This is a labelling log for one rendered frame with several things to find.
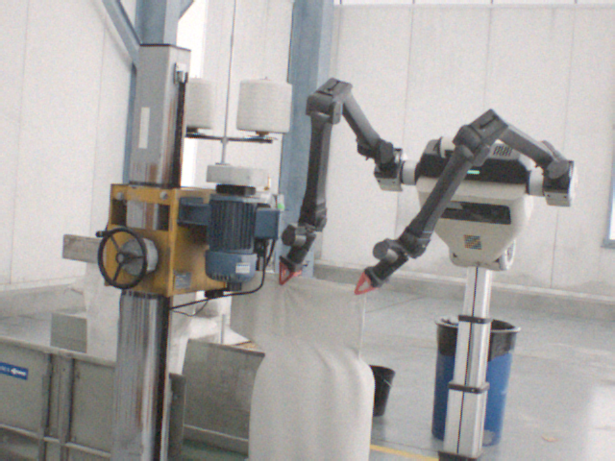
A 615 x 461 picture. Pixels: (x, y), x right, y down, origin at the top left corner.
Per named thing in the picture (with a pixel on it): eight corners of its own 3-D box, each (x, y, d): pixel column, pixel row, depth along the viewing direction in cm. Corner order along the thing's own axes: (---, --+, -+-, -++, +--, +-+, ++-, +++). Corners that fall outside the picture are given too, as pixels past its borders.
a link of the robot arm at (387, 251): (429, 248, 273) (413, 230, 279) (409, 239, 265) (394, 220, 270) (402, 276, 277) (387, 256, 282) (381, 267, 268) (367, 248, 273)
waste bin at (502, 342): (518, 433, 517) (529, 323, 514) (496, 455, 471) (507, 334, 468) (439, 418, 539) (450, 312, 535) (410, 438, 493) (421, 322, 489)
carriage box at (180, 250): (228, 288, 290) (235, 190, 288) (167, 298, 260) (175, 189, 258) (165, 279, 301) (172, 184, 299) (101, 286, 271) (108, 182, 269)
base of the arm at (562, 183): (549, 160, 296) (543, 191, 291) (546, 147, 289) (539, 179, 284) (575, 162, 292) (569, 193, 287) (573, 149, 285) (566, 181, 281)
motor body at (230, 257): (263, 280, 270) (270, 198, 269) (237, 285, 257) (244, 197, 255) (220, 275, 277) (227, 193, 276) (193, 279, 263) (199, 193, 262)
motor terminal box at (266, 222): (281, 246, 271) (284, 207, 270) (279, 249, 261) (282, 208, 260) (253, 244, 271) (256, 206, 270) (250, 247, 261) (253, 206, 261)
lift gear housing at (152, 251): (157, 276, 263) (159, 238, 262) (145, 278, 258) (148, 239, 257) (128, 272, 267) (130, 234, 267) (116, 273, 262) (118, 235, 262)
